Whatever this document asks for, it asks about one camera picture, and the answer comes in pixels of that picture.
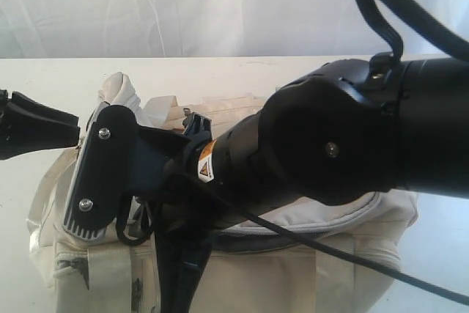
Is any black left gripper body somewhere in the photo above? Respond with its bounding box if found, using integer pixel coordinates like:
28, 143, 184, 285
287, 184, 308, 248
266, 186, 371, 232
0, 89, 10, 141

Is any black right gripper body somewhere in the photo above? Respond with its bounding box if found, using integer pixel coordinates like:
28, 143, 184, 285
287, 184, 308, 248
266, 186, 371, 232
128, 113, 234, 312

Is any beige canvas duffel bag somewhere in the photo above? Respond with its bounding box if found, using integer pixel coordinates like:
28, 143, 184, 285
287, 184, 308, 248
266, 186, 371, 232
25, 70, 419, 313

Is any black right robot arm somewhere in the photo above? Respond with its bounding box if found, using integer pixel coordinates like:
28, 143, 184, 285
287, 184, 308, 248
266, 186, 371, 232
142, 56, 468, 312

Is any white backdrop curtain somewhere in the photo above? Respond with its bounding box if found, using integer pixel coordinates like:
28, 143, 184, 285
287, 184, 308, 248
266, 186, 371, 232
0, 0, 469, 60

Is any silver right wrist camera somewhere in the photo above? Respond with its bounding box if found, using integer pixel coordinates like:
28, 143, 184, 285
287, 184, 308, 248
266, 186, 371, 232
62, 103, 138, 242

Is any black right camera cable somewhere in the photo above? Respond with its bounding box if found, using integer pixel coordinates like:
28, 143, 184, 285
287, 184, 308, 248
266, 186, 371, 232
113, 173, 469, 310

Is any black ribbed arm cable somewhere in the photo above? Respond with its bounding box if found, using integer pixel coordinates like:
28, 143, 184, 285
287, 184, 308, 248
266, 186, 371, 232
350, 0, 469, 63

